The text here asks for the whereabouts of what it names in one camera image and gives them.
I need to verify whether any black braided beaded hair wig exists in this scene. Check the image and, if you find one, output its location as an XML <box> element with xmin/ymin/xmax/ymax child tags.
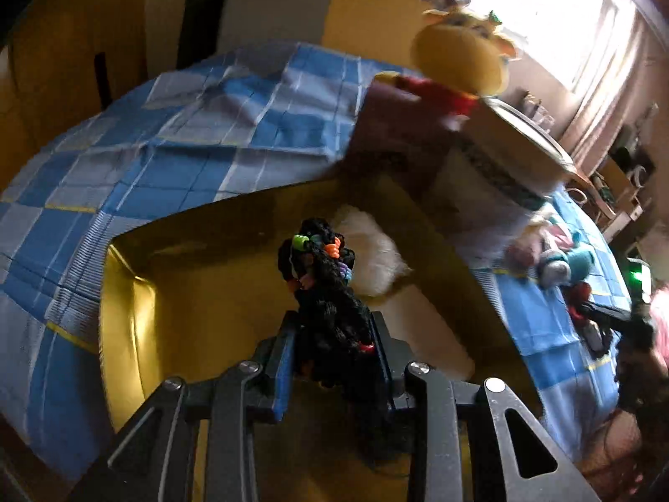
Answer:
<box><xmin>277</xmin><ymin>218</ymin><xmax>414</xmax><ymax>476</ymax></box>

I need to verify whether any bright window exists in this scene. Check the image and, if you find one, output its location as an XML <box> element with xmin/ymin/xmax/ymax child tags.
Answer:
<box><xmin>470</xmin><ymin>0</ymin><xmax>636</xmax><ymax>90</ymax></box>

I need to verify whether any clear plastic bag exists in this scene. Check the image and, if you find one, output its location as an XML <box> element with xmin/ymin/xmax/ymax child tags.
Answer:
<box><xmin>329</xmin><ymin>205</ymin><xmax>414</xmax><ymax>296</ymax></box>

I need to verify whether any wooden side table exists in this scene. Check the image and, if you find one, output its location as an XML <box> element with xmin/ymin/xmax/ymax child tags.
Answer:
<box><xmin>564</xmin><ymin>157</ymin><xmax>649</xmax><ymax>241</ymax></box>

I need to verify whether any black rolled mat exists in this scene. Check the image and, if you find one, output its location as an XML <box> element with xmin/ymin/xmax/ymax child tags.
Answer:
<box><xmin>175</xmin><ymin>0</ymin><xmax>233</xmax><ymax>69</ymax></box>

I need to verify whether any pink plush toy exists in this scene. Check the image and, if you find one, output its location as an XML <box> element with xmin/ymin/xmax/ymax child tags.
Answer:
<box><xmin>504</xmin><ymin>220</ymin><xmax>576</xmax><ymax>273</ymax></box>

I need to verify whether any yellow giraffe plush toy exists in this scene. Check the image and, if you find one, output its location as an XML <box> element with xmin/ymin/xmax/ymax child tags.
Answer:
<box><xmin>373</xmin><ymin>3</ymin><xmax>518</xmax><ymax>116</ymax></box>

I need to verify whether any wooden wardrobe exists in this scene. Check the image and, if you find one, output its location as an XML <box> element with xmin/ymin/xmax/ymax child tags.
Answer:
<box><xmin>0</xmin><ymin>0</ymin><xmax>147</xmax><ymax>179</ymax></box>

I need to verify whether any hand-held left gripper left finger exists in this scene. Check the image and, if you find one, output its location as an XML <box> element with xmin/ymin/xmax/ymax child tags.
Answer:
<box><xmin>68</xmin><ymin>311</ymin><xmax>301</xmax><ymax>502</ymax></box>

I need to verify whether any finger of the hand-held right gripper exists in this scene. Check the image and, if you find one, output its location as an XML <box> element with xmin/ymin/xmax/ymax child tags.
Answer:
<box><xmin>575</xmin><ymin>298</ymin><xmax>654</xmax><ymax>348</ymax></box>

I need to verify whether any pink box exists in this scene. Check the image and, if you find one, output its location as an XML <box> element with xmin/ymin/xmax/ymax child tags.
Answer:
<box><xmin>342</xmin><ymin>76</ymin><xmax>466</xmax><ymax>200</ymax></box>

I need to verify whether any gold metal tray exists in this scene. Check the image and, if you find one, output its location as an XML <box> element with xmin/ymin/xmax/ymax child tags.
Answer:
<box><xmin>98</xmin><ymin>174</ymin><xmax>545</xmax><ymax>502</ymax></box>

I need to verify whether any teal plush toy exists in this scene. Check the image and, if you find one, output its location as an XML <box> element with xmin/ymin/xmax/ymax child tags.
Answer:
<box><xmin>538</xmin><ymin>243</ymin><xmax>597</xmax><ymax>288</ymax></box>

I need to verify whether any white powder can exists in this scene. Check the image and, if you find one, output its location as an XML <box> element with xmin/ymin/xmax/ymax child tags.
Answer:
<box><xmin>434</xmin><ymin>97</ymin><xmax>578</xmax><ymax>267</ymax></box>

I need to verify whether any blue checkered bed sheet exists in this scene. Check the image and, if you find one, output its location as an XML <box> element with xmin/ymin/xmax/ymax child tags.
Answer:
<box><xmin>0</xmin><ymin>42</ymin><xmax>636</xmax><ymax>482</ymax></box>

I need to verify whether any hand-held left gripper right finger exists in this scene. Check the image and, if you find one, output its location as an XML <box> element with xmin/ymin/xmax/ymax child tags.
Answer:
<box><xmin>368</xmin><ymin>311</ymin><xmax>602</xmax><ymax>502</ymax></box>

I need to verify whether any grey and yellow headboard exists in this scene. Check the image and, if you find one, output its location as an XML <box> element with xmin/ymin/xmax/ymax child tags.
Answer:
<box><xmin>220</xmin><ymin>0</ymin><xmax>434</xmax><ymax>74</ymax></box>

